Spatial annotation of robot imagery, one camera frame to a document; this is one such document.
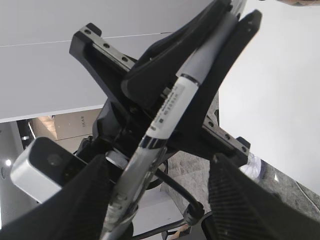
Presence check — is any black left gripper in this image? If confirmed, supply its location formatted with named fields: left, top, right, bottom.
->
left=69, top=0, right=250, bottom=167

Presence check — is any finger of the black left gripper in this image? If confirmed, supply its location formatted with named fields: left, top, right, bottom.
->
left=176, top=10, right=262, bottom=139

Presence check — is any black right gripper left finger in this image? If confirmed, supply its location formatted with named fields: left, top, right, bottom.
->
left=0, top=155, right=112, bottom=240

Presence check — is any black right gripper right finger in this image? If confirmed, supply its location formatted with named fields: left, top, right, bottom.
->
left=207, top=153, right=320, bottom=240

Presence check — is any grey pen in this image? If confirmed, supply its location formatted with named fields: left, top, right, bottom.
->
left=102, top=12, right=238, bottom=240

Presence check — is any crumpled clear plastic bag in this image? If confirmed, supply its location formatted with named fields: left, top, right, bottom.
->
left=239, top=152, right=262, bottom=181

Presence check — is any cardboard box under table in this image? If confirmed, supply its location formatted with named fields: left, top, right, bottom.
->
left=31, top=109, right=101, bottom=141

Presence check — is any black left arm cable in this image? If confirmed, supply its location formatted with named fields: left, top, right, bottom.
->
left=132, top=167, right=213, bottom=238

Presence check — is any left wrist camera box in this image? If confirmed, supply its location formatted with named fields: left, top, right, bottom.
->
left=10, top=136, right=87, bottom=204

